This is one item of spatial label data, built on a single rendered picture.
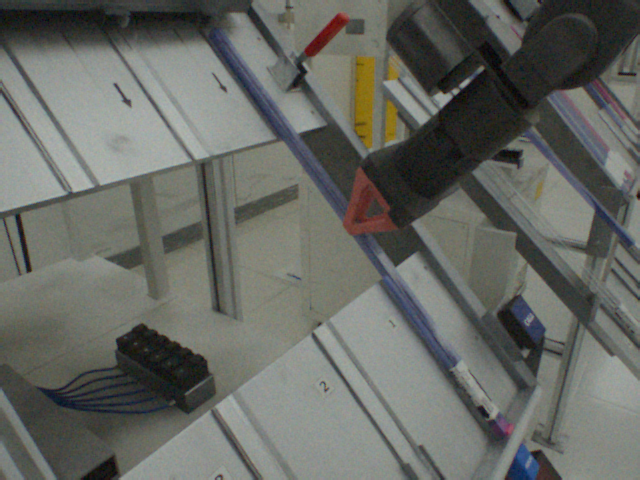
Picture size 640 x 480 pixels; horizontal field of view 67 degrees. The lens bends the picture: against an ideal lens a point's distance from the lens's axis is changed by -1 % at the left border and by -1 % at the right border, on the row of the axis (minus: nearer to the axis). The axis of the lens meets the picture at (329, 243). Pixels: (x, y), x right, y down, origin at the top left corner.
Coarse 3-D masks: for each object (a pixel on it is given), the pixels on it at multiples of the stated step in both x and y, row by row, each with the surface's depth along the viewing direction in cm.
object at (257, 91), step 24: (240, 72) 51; (264, 96) 51; (288, 144) 50; (312, 168) 50; (336, 192) 50; (360, 240) 49; (384, 264) 49; (408, 288) 49; (408, 312) 49; (432, 336) 48; (456, 360) 48
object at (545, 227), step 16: (400, 64) 63; (496, 176) 61; (512, 192) 61; (528, 208) 60; (544, 224) 60; (560, 240) 59; (576, 256) 59; (592, 272) 59; (592, 288) 59; (608, 288) 59; (608, 304) 59
